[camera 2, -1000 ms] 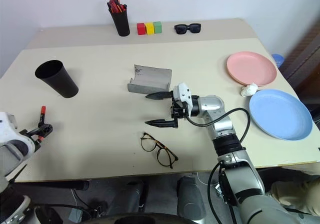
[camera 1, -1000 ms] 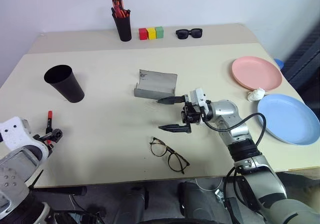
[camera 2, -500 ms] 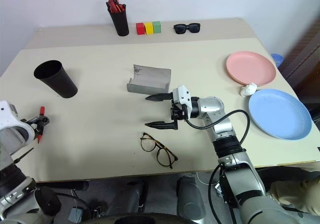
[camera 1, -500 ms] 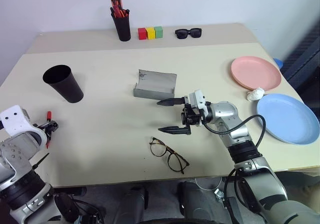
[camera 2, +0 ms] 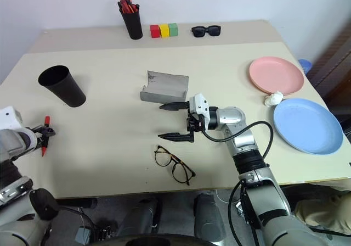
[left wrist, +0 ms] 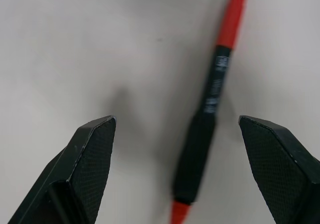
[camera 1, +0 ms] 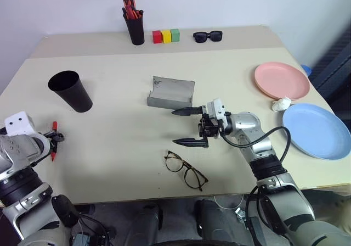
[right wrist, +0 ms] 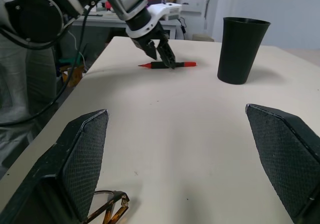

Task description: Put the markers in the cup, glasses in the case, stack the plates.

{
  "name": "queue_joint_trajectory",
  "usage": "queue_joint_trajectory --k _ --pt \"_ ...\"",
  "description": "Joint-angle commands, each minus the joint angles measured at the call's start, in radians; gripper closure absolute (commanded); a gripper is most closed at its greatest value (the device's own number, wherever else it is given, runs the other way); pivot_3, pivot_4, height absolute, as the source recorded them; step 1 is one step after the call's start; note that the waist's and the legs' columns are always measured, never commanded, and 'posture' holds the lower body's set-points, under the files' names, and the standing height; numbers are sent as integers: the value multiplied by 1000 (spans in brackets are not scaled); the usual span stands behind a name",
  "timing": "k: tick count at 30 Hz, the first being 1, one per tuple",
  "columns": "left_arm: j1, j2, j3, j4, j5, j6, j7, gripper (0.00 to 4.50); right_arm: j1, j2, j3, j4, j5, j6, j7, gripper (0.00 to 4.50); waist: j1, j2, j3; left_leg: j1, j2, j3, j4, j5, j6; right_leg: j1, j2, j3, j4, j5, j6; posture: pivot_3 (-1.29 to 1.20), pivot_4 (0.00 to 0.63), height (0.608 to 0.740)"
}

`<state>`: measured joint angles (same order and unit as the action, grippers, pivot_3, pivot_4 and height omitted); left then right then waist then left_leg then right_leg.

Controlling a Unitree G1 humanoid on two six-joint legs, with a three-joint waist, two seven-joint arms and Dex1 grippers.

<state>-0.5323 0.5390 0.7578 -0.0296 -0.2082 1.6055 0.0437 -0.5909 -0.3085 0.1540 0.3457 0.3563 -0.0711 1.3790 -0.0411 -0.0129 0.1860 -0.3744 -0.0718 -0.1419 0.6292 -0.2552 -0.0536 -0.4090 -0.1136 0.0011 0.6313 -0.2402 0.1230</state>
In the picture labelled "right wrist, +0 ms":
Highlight white printer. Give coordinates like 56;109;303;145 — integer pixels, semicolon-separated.
175;0;210;17

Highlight tortoiseshell glasses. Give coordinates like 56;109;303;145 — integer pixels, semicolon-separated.
83;189;131;224

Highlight grey robot body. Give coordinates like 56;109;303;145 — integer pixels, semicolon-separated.
0;32;58;171

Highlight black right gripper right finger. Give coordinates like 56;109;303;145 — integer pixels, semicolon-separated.
245;103;320;224

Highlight yellow orange floor object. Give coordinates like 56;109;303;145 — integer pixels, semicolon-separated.
59;63;85;88

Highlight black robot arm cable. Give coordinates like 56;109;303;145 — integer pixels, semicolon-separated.
0;0;109;128

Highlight black plastic cup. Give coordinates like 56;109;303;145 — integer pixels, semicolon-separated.
216;16;272;86

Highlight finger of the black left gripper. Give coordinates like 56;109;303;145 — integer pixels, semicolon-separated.
156;40;177;71
145;39;159;61

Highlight red and black marker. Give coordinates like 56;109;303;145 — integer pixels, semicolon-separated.
137;60;197;71

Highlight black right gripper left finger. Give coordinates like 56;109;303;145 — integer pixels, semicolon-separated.
0;109;110;224

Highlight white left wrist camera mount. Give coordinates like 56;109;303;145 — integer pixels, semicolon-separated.
125;3;183;39

